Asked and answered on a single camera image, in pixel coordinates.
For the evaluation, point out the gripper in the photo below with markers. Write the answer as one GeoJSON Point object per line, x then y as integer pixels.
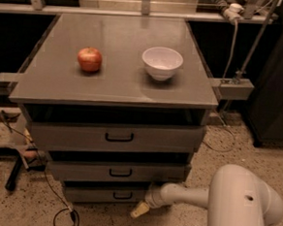
{"type": "Point", "coordinates": [152, 197]}

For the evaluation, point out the white ceramic bowl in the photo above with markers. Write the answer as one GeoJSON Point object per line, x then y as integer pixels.
{"type": "Point", "coordinates": [161, 63]}

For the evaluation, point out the grey left side bracket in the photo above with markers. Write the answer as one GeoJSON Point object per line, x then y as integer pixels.
{"type": "Point", "coordinates": [8, 81]}

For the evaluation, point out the grey top drawer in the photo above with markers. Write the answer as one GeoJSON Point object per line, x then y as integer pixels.
{"type": "Point", "coordinates": [116, 137]}

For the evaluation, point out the dark cabinet at right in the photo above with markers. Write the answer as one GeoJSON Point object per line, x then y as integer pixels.
{"type": "Point", "coordinates": [264, 108]}

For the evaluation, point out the black bar on floor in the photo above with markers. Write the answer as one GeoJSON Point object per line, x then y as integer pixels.
{"type": "Point", "coordinates": [11, 182]}

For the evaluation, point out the grey drawer cabinet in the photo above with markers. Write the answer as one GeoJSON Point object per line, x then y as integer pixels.
{"type": "Point", "coordinates": [55, 89]}

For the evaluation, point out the red apple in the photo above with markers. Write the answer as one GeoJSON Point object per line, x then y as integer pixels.
{"type": "Point", "coordinates": [90, 59]}

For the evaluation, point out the grey drawer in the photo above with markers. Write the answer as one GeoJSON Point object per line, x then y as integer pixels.
{"type": "Point", "coordinates": [118, 171]}
{"type": "Point", "coordinates": [104, 192]}
{"type": "Point", "coordinates": [116, 137]}

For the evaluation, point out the white power strip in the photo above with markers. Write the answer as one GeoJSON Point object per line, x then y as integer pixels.
{"type": "Point", "coordinates": [231, 12]}

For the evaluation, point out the grey bottom drawer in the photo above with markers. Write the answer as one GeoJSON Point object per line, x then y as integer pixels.
{"type": "Point", "coordinates": [104, 192]}

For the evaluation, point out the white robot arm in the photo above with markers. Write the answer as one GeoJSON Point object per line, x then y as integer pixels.
{"type": "Point", "coordinates": [235, 197]}

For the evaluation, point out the grey right side bracket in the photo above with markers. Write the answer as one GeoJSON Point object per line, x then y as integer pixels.
{"type": "Point", "coordinates": [229, 89]}

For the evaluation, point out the thin metal rod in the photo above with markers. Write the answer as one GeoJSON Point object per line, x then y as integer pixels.
{"type": "Point", "coordinates": [251, 7]}

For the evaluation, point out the grey bracket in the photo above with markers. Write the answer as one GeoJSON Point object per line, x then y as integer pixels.
{"type": "Point", "coordinates": [8, 81]}
{"type": "Point", "coordinates": [229, 89]}

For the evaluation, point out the grey middle drawer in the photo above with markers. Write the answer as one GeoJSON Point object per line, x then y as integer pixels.
{"type": "Point", "coordinates": [118, 171]}

